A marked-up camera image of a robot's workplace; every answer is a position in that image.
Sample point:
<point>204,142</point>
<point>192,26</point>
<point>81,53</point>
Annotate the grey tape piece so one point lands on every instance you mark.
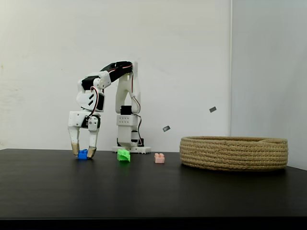
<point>166,128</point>
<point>212,109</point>

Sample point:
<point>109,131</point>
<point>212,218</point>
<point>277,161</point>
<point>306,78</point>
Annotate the blue lego block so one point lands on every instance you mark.
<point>83,155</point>

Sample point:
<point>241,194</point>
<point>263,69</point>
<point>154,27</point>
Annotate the pink lego block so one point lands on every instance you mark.
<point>159,158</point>

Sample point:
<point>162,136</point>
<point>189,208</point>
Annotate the green lego block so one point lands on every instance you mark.
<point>123,155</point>

